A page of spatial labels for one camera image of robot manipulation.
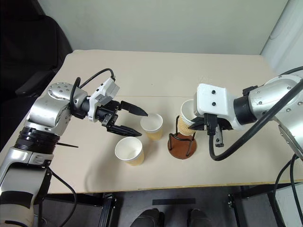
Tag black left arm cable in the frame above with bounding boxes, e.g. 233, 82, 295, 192
37, 165, 78, 227

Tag black tape strip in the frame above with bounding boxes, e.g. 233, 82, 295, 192
152, 198, 196, 206

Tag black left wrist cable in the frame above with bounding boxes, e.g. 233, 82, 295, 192
70, 68, 116, 117

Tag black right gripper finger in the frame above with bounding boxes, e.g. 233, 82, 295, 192
188, 118, 206, 131

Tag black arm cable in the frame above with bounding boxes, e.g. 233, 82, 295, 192
274, 153, 303, 227
37, 165, 78, 227

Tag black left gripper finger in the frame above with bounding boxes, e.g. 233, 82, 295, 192
120, 100, 149, 117
106, 124, 143, 137

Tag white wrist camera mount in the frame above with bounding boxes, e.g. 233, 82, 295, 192
192, 83, 240, 131
87, 77, 120, 122

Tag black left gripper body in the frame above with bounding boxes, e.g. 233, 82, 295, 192
96, 100, 123, 130

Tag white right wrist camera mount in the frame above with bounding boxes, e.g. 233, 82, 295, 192
192, 83, 240, 131

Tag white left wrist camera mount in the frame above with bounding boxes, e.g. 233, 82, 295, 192
87, 77, 120, 122

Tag dark rounded shape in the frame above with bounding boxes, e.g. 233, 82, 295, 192
187, 208, 210, 227
130, 208, 165, 227

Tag black office chair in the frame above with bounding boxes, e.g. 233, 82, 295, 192
0, 14, 73, 152

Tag ribbed tan paper cup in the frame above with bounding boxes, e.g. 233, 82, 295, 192
140, 113, 164, 141
177, 99, 197, 137
115, 137, 145, 167

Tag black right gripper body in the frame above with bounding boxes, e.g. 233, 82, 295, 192
200, 113, 234, 148

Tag black metal table frame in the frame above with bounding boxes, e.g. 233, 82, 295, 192
46, 182, 303, 227

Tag wire cup holder brown base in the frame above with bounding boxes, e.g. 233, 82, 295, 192
168, 115, 198, 160

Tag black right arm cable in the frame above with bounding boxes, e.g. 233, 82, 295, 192
274, 153, 303, 227

